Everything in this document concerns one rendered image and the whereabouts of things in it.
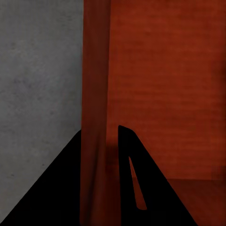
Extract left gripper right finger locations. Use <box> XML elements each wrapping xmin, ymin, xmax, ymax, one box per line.
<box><xmin>118</xmin><ymin>125</ymin><xmax>198</xmax><ymax>226</ymax></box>

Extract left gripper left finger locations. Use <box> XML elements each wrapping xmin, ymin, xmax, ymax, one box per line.
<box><xmin>0</xmin><ymin>130</ymin><xmax>81</xmax><ymax>226</ymax></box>

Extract storage box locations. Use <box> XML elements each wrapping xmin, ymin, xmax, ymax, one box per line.
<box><xmin>80</xmin><ymin>0</ymin><xmax>226</xmax><ymax>226</ymax></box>

